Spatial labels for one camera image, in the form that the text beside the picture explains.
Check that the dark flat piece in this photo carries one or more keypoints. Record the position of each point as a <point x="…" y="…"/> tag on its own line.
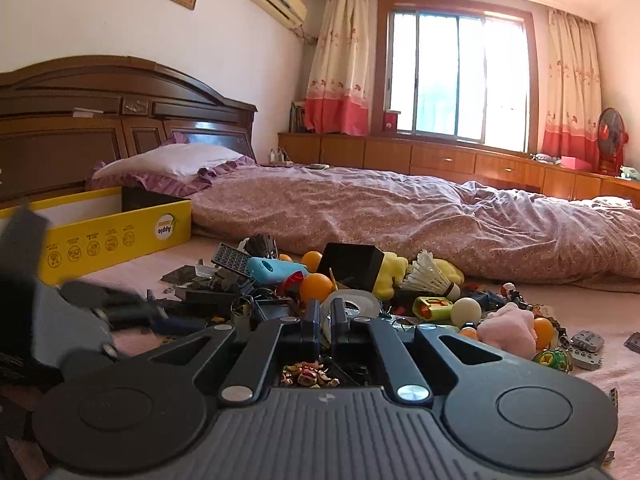
<point x="185" y="275"/>

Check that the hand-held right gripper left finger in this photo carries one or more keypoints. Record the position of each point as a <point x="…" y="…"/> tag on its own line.
<point x="312" y="322"/>

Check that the small orange ball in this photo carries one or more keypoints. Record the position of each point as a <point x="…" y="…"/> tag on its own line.
<point x="469" y="334"/>

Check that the grey plastic piece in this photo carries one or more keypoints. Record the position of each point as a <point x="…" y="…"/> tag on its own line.
<point x="634" y="342"/>

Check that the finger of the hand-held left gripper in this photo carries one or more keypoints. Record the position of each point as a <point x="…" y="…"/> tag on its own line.
<point x="107" y="297"/>

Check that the green round toy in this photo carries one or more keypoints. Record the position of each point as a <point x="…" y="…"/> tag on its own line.
<point x="552" y="360"/>

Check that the long wooden window cabinet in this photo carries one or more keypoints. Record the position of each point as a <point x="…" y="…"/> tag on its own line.
<point x="440" y="157"/>

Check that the white feather shuttlecock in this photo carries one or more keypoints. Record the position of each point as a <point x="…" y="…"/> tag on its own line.
<point x="430" y="275"/>

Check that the black button remote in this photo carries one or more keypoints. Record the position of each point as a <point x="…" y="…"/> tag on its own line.
<point x="230" y="259"/>

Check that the red and gold figurines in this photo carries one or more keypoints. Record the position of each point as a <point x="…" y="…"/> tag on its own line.
<point x="307" y="375"/>

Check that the grey tape roll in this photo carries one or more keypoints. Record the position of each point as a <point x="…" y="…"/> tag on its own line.
<point x="360" y="305"/>

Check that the row of books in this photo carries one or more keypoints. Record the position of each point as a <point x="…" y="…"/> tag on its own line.
<point x="297" y="117"/>

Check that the small red box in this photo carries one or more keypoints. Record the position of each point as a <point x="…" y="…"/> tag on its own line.
<point x="391" y="121"/>

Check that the yellow cardboard box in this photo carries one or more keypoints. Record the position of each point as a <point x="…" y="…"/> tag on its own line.
<point x="115" y="237"/>

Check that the black square box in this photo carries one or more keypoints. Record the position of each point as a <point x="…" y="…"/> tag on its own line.
<point x="350" y="265"/>

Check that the white ping pong ball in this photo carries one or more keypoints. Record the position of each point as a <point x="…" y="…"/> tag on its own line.
<point x="466" y="313"/>

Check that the small bottles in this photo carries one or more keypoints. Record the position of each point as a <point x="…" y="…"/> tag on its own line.
<point x="280" y="156"/>

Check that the dark wooden headboard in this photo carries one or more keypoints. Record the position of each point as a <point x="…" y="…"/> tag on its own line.
<point x="75" y="105"/>

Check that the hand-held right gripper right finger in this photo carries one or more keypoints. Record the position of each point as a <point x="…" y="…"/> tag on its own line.
<point x="340" y="322"/>

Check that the green and orange toy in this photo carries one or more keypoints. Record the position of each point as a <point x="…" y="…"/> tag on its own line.
<point x="432" y="308"/>

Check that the pink flat box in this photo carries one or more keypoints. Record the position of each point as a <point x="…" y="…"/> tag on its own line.
<point x="576" y="162"/>

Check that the blue plastic case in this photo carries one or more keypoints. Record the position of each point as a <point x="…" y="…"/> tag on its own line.
<point x="272" y="270"/>

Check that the pink plush toy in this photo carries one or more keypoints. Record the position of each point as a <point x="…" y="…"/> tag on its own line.
<point x="507" y="330"/>

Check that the pink patterned blanket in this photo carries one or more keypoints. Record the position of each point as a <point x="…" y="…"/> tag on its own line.
<point x="390" y="215"/>

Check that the cream and red curtain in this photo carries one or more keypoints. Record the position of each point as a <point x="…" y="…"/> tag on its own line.
<point x="570" y="90"/>
<point x="337" y="60"/>

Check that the grey building brick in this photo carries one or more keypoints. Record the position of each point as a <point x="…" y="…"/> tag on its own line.
<point x="586" y="350"/>

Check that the wooden framed window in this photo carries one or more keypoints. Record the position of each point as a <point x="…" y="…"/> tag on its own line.
<point x="455" y="70"/>

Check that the red standing fan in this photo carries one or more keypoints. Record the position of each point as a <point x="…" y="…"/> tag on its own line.
<point x="611" y="135"/>

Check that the purple frilled pillow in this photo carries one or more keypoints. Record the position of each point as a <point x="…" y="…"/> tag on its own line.
<point x="170" y="162"/>

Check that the green toy vehicle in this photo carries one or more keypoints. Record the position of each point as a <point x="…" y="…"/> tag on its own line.
<point x="630" y="172"/>

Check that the yellow plush toy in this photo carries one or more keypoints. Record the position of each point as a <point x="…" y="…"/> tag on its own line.
<point x="392" y="272"/>

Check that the orange ping pong ball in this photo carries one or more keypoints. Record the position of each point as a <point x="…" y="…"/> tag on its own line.
<point x="316" y="289"/>
<point x="544" y="332"/>
<point x="313" y="261"/>

